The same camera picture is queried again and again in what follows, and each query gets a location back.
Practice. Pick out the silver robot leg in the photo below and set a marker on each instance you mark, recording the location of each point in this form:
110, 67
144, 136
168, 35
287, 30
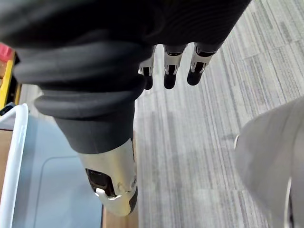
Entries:
273, 154

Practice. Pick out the clear plastic storage box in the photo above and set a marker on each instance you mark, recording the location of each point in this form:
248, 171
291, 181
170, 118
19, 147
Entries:
47, 171

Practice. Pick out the yellow metal shelf frame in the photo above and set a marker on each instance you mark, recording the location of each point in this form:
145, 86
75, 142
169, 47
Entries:
7, 78

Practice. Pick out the red object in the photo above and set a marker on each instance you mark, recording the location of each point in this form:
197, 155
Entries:
6, 52

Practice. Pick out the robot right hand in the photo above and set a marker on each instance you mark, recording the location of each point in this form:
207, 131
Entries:
78, 71

